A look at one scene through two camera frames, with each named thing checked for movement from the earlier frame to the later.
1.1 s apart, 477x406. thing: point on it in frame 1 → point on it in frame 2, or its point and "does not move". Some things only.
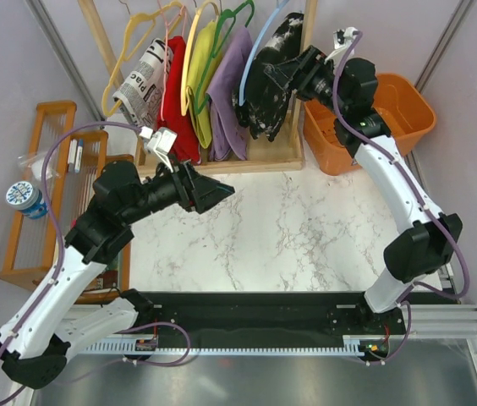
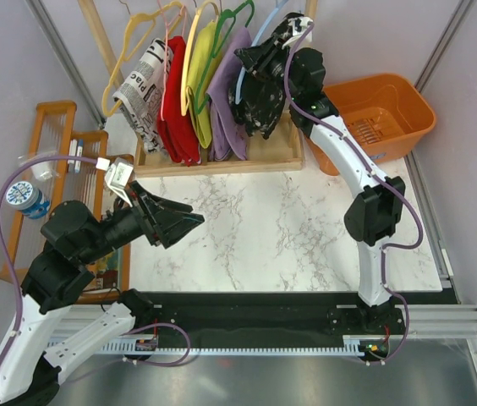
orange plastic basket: [404, 106] does not move
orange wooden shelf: [57, 172] does not move
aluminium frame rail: [444, 321] does not move
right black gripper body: [318, 84] → [280, 57]
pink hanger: [167, 24] does not move
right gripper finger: [287, 68] → [253, 55]
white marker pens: [74, 155] does not move
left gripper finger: [205, 186] → [162, 202]
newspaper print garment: [142, 95] does not move
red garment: [169, 112] does not move
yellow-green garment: [205, 68] does not move
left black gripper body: [186, 193] → [146, 213]
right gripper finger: [288, 85] → [263, 68]
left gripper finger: [205, 202] → [173, 224]
